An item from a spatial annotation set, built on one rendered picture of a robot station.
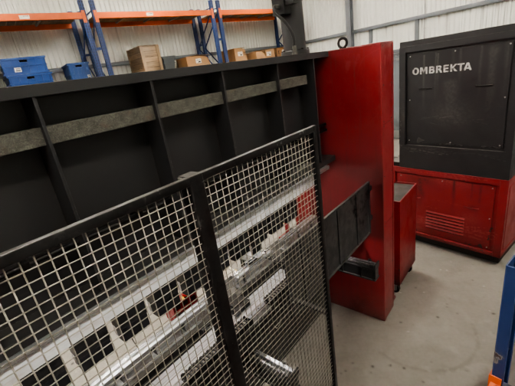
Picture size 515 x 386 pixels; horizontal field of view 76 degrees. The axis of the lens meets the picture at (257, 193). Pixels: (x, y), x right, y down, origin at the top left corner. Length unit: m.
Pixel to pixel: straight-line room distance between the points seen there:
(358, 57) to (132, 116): 1.65
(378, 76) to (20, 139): 2.07
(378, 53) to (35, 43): 7.11
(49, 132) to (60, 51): 7.19
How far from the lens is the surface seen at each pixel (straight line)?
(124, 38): 8.88
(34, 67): 7.52
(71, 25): 8.46
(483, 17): 8.84
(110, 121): 1.43
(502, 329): 1.05
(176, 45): 9.37
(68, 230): 0.76
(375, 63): 2.53
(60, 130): 1.35
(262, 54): 9.66
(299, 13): 2.48
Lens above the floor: 2.24
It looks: 20 degrees down
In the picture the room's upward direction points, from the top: 9 degrees counter-clockwise
